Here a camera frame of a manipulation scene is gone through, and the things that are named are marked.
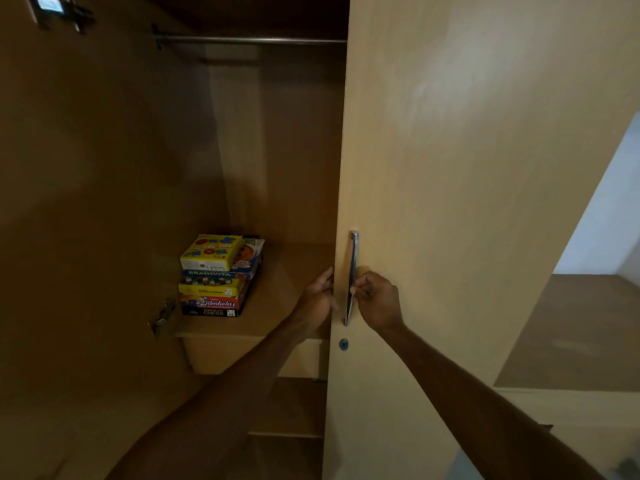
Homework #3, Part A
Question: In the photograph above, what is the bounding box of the wooden wardrobe body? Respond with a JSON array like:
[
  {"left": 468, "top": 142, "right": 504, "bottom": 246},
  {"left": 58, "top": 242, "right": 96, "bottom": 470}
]
[{"left": 140, "top": 0, "right": 351, "bottom": 480}]

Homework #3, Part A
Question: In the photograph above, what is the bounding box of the red game box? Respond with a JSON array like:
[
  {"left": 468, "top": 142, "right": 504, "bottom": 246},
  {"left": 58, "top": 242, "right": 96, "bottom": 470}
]
[{"left": 179, "top": 281, "right": 251, "bottom": 311}]

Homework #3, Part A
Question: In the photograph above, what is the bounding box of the wooden wardrobe door with hinges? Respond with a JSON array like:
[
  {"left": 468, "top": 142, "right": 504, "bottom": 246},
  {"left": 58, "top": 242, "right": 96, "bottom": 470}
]
[{"left": 0, "top": 0, "right": 232, "bottom": 480}]

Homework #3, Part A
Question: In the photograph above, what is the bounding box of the light wooden wardrobe door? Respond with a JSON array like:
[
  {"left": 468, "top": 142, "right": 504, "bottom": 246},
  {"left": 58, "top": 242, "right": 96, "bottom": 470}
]
[{"left": 322, "top": 0, "right": 640, "bottom": 480}]

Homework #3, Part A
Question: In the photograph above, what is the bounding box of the metal hanging rod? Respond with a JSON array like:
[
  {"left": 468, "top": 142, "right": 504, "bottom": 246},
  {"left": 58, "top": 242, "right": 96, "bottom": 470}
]
[{"left": 152, "top": 24, "right": 348, "bottom": 50}]

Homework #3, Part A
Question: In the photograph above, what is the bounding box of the chrome door handle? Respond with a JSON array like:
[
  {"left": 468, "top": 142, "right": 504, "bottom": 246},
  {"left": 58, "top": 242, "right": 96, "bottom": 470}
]
[{"left": 344, "top": 231, "right": 359, "bottom": 327}]

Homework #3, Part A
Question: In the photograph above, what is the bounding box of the small yellow game box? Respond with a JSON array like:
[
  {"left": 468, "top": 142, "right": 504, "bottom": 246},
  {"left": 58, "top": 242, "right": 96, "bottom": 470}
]
[{"left": 180, "top": 234, "right": 245, "bottom": 273}]

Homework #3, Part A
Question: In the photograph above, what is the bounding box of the person's left hand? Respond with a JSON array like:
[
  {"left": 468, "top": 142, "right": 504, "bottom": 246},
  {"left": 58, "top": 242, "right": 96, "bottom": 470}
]
[{"left": 292, "top": 266, "right": 340, "bottom": 336}]

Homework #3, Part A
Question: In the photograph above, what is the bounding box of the metal door hinge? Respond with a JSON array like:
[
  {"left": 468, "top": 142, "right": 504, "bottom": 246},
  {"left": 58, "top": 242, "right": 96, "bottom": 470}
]
[
  {"left": 27, "top": 0, "right": 96, "bottom": 34},
  {"left": 149, "top": 300, "right": 177, "bottom": 338}
]

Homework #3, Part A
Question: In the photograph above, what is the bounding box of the brown wooden side cabinet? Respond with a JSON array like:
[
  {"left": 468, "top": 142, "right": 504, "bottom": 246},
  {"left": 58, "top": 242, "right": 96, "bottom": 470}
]
[{"left": 493, "top": 274, "right": 640, "bottom": 476}]

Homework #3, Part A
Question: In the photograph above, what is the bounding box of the person's right hand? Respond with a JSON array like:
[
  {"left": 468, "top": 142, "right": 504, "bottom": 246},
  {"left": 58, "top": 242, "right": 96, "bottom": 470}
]
[{"left": 350, "top": 271, "right": 405, "bottom": 335}]

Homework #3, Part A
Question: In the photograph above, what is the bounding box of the wooden wardrobe shelf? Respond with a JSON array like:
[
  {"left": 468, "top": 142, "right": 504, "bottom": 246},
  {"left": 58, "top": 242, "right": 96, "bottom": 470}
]
[{"left": 172, "top": 242, "right": 337, "bottom": 340}]

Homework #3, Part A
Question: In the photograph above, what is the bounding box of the person's left forearm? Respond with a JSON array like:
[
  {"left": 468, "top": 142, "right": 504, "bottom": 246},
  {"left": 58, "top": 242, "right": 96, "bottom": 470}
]
[{"left": 105, "top": 311, "right": 331, "bottom": 480}]

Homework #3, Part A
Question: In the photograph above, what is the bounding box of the flat yellow game box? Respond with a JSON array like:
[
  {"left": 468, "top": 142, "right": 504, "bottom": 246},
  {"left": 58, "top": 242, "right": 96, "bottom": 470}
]
[{"left": 178, "top": 276, "right": 247, "bottom": 298}]

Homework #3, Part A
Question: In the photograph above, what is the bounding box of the person's right forearm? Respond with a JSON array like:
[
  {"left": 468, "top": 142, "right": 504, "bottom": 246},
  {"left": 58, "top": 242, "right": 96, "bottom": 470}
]
[{"left": 372, "top": 322, "right": 608, "bottom": 480}]

